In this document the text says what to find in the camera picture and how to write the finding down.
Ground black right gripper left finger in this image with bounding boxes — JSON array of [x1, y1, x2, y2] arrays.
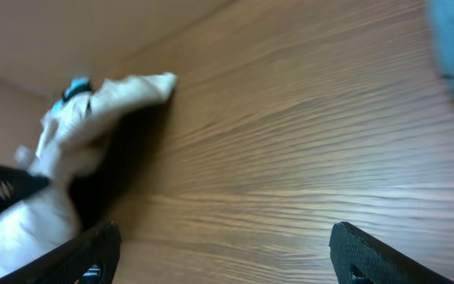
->
[[0, 222, 121, 284]]

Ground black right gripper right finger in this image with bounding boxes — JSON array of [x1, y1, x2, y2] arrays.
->
[[329, 222, 454, 284]]

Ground beige khaki shorts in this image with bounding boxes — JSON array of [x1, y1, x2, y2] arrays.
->
[[0, 73, 178, 278]]

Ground light blue shirt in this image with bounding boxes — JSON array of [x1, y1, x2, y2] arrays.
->
[[50, 77, 92, 114]]

